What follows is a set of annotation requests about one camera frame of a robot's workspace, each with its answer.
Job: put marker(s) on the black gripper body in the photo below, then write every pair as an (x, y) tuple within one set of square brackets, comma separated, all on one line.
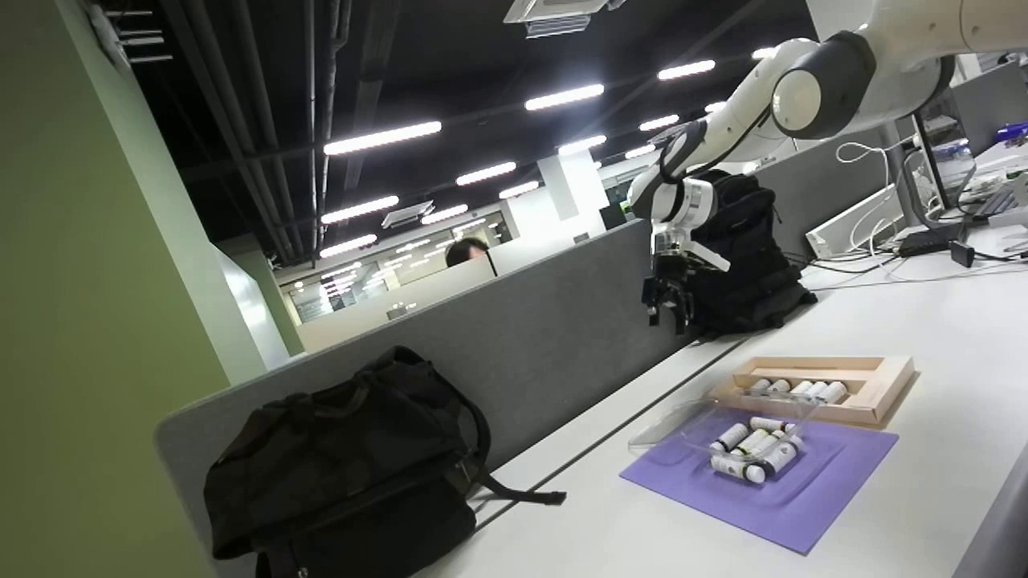
[(673, 290)]

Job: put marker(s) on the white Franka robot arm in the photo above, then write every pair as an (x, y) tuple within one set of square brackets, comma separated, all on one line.
[(920, 42)]

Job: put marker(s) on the tall black backpack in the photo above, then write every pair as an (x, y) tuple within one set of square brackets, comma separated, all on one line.
[(762, 278)]

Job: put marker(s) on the grey desk partition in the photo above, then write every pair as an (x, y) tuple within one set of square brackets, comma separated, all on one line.
[(556, 333)]

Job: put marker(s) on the small white cylinder vial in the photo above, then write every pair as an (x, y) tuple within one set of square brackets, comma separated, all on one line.
[(761, 386), (821, 392), (794, 434), (767, 424), (803, 392), (782, 390), (836, 392), (782, 457), (731, 434), (757, 445), (737, 467)]

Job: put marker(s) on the ceiling light tube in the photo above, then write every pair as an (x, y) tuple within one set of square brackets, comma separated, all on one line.
[(520, 191), (362, 210), (714, 107), (583, 143), (685, 68), (383, 138), (658, 123), (487, 176), (565, 99), (350, 245)]

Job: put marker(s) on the dark-haired person head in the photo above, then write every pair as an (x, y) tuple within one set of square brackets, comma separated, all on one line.
[(471, 255)]

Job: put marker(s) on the white keyboard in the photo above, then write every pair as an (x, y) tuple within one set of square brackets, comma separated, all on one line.
[(855, 227)]

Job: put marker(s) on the white small objects cluster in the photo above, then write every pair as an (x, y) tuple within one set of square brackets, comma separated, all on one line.
[(818, 472)]

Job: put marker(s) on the wooden tray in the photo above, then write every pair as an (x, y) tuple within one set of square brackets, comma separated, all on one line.
[(868, 412)]

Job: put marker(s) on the purple mat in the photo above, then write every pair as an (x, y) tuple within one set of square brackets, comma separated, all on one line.
[(829, 508)]

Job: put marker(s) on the black power adapter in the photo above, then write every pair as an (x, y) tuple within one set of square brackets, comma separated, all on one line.
[(934, 241)]

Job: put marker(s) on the black computer monitor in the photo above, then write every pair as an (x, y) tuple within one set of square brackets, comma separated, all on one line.
[(927, 162)]

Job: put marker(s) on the ceiling air vent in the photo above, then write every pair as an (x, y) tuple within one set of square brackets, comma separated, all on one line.
[(556, 16)]

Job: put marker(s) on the black duffel bag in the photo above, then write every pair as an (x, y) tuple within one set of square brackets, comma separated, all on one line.
[(342, 472)]

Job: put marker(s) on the white wifi router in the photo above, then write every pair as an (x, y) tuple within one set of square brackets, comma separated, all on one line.
[(107, 37)]

